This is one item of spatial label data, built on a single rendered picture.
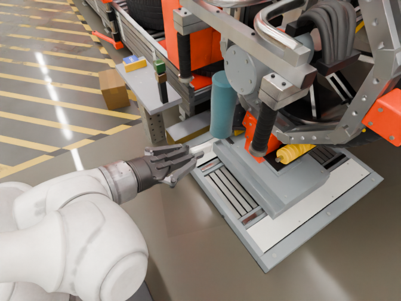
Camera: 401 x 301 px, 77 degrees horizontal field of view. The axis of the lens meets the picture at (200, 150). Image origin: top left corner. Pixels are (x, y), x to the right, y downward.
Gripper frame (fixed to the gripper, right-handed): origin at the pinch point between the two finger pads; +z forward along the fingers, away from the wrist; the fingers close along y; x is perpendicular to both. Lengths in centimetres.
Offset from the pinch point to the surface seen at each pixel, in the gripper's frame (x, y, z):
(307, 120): -4.1, -7.6, 39.0
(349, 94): -18.5, -14.8, 36.0
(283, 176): 34, -6, 55
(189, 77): -9.1, 20.7, 9.8
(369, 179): 37, -32, 103
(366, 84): -26.5, -19.8, 22.5
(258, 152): -7.8, -12.7, 5.5
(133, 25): 18, 137, 53
